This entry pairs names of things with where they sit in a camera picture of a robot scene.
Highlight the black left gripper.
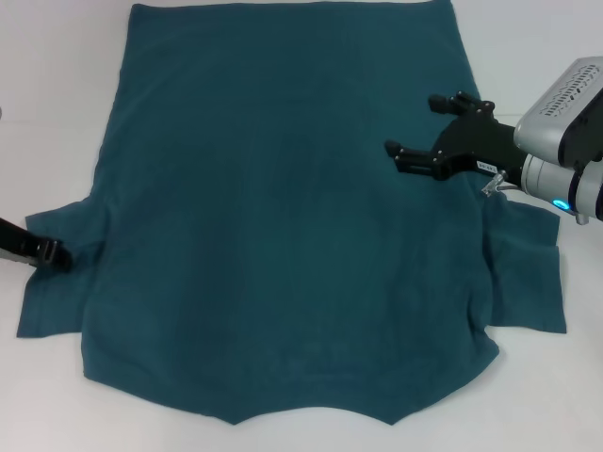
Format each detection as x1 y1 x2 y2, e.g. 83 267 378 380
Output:
0 216 74 275

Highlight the blue shirt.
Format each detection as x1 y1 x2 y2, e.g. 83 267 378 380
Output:
16 2 567 428

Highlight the silver metal cable connector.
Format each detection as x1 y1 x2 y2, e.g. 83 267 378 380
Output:
480 169 522 198

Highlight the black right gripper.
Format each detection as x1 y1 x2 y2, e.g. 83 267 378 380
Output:
383 90 529 184

